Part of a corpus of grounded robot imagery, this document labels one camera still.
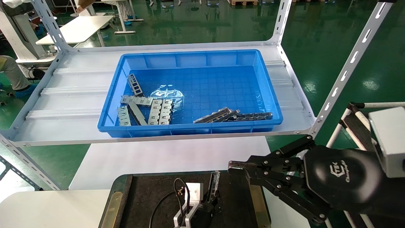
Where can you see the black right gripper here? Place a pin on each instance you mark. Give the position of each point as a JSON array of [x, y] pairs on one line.
[[348, 180]]

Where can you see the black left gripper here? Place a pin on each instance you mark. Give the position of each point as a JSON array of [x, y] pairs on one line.
[[204, 218]]

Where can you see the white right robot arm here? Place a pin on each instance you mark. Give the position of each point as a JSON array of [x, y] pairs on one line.
[[390, 142]]

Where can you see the black foam container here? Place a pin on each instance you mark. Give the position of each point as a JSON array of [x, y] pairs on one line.
[[152, 196]]

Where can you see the large blue plastic bin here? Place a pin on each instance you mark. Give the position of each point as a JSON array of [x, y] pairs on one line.
[[215, 82]]

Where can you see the clear plastic film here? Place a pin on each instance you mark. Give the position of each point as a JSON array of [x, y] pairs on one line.
[[167, 93]]

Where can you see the grey metal shelf rack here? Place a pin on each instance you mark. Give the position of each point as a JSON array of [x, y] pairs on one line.
[[79, 95]]

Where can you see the wooden pallet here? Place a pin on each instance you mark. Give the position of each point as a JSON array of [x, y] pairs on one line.
[[243, 2]]

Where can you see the person with blue shoe covers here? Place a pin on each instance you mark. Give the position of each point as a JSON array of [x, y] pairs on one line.
[[127, 22]]

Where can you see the white desk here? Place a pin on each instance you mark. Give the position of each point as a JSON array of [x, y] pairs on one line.
[[121, 19], [79, 28]]

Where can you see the person in beige trousers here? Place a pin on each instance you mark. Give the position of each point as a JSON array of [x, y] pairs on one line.
[[12, 72]]

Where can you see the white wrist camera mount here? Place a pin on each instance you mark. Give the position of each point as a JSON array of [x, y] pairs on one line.
[[193, 191]]

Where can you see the white pipe frame cart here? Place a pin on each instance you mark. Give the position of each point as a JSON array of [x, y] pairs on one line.
[[379, 104]]

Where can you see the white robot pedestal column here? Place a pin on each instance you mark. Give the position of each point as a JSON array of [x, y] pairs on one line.
[[19, 34]]

